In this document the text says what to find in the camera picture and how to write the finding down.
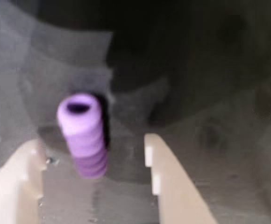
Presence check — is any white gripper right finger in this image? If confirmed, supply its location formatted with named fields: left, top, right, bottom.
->
left=144, top=133, right=218, bottom=224

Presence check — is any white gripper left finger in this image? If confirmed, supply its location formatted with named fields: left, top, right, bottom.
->
left=0, top=139, right=48, bottom=224

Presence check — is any purple ribbed pen grip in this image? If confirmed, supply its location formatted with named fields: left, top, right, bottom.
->
left=57, top=91, right=108, bottom=180

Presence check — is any black table mat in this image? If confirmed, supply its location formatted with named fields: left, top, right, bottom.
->
left=0, top=0, right=271, bottom=224

